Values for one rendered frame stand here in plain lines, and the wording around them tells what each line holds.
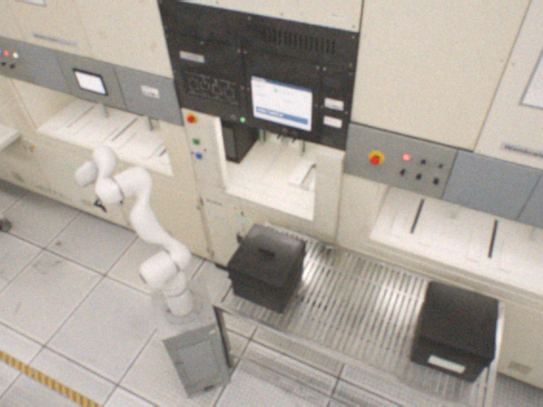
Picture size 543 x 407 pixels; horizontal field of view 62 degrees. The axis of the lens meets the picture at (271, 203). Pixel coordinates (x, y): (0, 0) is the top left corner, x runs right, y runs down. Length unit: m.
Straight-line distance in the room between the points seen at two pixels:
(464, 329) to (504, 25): 1.15
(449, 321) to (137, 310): 2.07
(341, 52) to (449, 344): 1.21
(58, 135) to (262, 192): 1.53
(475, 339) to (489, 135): 0.80
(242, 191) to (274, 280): 0.75
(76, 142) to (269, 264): 1.73
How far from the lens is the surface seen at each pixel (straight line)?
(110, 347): 3.22
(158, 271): 1.96
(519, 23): 1.65
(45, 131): 3.50
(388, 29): 1.71
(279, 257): 2.11
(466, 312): 2.09
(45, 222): 4.11
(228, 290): 2.34
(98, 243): 3.76
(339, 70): 1.82
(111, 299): 3.41
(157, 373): 3.05
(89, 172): 2.20
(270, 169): 2.73
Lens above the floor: 2.72
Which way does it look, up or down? 47 degrees down
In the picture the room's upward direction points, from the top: 3 degrees counter-clockwise
